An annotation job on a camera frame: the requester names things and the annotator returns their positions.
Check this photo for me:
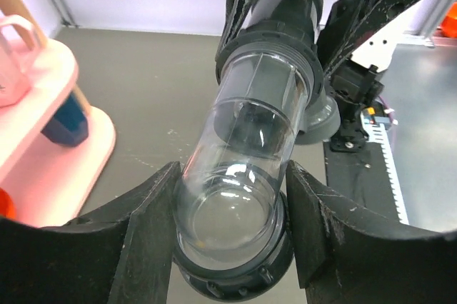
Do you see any grey slotted cable duct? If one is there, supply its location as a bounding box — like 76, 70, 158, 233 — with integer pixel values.
361, 107, 410, 225

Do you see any orange bowl bottom shelf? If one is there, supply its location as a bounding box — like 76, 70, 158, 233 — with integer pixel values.
0, 188, 16, 220

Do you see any pink three-tier shelf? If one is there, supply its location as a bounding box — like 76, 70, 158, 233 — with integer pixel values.
1, 0, 116, 227

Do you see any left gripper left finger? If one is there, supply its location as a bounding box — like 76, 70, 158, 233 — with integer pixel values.
1, 162, 181, 303

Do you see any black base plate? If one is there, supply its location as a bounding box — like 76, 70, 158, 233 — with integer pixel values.
323, 142, 399, 221

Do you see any dark blue cup bottom shelf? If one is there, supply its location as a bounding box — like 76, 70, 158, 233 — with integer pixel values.
41, 93, 89, 147

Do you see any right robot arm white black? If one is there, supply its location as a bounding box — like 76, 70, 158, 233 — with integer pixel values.
216, 0, 420, 153

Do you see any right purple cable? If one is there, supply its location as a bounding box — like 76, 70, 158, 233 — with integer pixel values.
378, 96, 399, 126

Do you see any grey pvc tee fitting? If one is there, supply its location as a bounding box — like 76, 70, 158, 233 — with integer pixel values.
246, 0, 341, 146

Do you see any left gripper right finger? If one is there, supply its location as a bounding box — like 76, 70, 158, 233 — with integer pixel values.
286, 161, 456, 303

